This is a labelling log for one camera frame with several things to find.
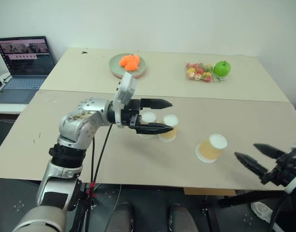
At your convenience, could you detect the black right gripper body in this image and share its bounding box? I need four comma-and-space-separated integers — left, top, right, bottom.
260, 146, 296, 187

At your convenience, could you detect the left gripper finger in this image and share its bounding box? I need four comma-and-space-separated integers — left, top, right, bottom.
140, 98, 174, 110
135, 122, 175, 135

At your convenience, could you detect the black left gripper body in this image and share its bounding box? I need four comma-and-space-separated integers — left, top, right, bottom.
119, 98, 143, 130

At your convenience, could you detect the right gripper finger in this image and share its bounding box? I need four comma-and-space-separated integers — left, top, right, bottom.
234, 151, 270, 179
252, 143, 288, 160

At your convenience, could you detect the tan paper cup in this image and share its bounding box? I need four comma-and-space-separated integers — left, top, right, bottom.
157, 114, 180, 143
195, 133, 228, 164
138, 111, 157, 140

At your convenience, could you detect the white crumpled plastic bag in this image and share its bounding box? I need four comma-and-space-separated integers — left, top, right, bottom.
250, 201, 275, 223

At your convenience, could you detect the orange plush toy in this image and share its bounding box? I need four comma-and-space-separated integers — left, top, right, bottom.
118, 54, 142, 72

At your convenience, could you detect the clear bag of colourful candies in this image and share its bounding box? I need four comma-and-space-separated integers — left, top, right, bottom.
185, 62, 215, 84

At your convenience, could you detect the green plate with pink rim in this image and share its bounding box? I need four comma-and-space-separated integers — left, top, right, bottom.
108, 53, 148, 79

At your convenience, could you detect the green apple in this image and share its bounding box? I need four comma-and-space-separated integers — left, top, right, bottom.
212, 60, 232, 78

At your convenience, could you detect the dark rounded shape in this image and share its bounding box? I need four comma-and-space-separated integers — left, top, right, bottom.
106, 202, 136, 232
166, 203, 200, 232

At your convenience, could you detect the open grey laptop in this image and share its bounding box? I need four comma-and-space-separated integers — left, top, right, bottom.
0, 36, 58, 105

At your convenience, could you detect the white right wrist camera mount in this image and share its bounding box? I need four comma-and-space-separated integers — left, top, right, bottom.
284, 142, 296, 195

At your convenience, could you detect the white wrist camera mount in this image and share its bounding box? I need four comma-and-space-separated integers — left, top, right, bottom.
113, 72, 138, 129
284, 142, 296, 195

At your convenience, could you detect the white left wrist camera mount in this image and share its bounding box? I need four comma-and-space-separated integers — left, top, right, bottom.
113, 72, 138, 129

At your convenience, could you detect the black metal table frame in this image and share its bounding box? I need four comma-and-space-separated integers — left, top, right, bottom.
200, 189, 285, 232

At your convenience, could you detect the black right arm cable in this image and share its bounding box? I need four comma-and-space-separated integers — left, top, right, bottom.
270, 192, 292, 232

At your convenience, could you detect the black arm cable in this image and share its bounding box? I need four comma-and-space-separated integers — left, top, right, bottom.
90, 137, 96, 184
92, 123, 114, 184
270, 192, 292, 232

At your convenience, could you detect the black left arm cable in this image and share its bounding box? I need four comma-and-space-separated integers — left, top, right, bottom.
90, 137, 96, 184
92, 123, 114, 184

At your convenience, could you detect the thin white cable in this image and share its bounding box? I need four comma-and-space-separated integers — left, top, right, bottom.
115, 184, 122, 211

